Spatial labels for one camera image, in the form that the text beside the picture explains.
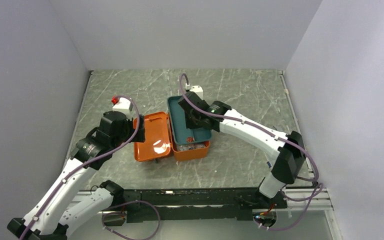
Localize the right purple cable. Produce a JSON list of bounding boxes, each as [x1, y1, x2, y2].
[[178, 73, 325, 232]]

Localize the orange medicine box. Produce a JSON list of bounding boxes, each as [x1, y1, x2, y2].
[[134, 111, 210, 162]]

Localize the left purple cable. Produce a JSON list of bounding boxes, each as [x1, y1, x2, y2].
[[19, 95, 161, 240]]

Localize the white gauze pack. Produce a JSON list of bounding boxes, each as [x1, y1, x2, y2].
[[176, 142, 208, 152]]

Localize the teal plastic tray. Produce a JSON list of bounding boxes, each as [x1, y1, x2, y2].
[[166, 95, 213, 147]]

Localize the clear plastic case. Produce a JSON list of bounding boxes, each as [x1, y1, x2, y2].
[[263, 126, 301, 167]]

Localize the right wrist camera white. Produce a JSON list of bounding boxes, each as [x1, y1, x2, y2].
[[185, 83, 204, 100]]

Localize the purple cable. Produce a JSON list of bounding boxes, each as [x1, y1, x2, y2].
[[19, 95, 161, 240], [178, 73, 325, 232]]

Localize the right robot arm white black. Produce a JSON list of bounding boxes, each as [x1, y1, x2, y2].
[[178, 91, 305, 208]]

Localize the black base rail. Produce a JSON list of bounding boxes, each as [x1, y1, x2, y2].
[[105, 187, 288, 223]]

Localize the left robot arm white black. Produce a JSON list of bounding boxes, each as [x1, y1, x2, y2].
[[7, 110, 145, 240]]

